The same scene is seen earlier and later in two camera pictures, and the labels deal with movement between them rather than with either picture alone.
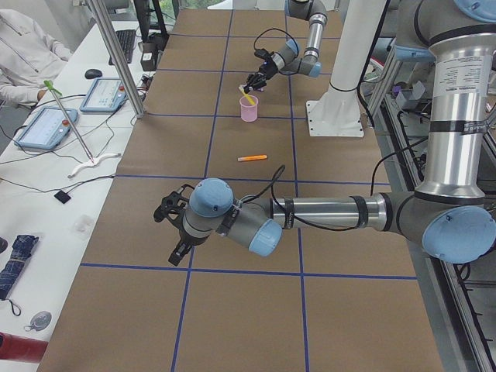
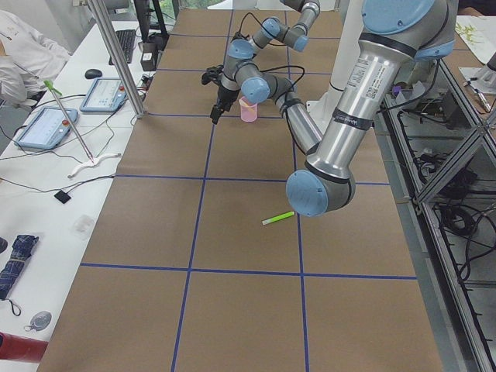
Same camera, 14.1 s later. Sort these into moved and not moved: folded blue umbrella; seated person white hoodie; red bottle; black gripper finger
Moved: black gripper finger
Not moved: folded blue umbrella; red bottle; seated person white hoodie
